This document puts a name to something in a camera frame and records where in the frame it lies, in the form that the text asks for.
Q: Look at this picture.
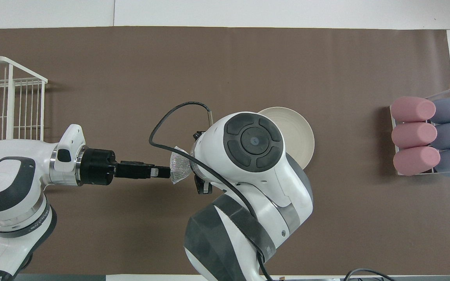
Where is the brown table mat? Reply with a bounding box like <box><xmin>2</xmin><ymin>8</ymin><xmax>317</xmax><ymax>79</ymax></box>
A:
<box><xmin>0</xmin><ymin>26</ymin><xmax>450</xmax><ymax>276</ymax></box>

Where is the cream round plate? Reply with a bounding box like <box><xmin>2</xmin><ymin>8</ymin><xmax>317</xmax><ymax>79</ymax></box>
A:
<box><xmin>257</xmin><ymin>107</ymin><xmax>314</xmax><ymax>170</ymax></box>

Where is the white wire dish rack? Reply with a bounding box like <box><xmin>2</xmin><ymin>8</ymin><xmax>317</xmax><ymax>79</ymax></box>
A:
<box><xmin>0</xmin><ymin>56</ymin><xmax>48</xmax><ymax>143</ymax></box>

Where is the pink plastic cup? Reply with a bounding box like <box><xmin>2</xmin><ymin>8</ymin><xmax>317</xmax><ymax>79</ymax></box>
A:
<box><xmin>391</xmin><ymin>122</ymin><xmax>438</xmax><ymax>149</ymax></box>
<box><xmin>393</xmin><ymin>146</ymin><xmax>441</xmax><ymax>176</ymax></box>
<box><xmin>390</xmin><ymin>96</ymin><xmax>436</xmax><ymax>122</ymax></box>

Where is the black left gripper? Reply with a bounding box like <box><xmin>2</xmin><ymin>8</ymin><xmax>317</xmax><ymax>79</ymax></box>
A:
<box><xmin>77</xmin><ymin>148</ymin><xmax>171</xmax><ymax>186</ymax></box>

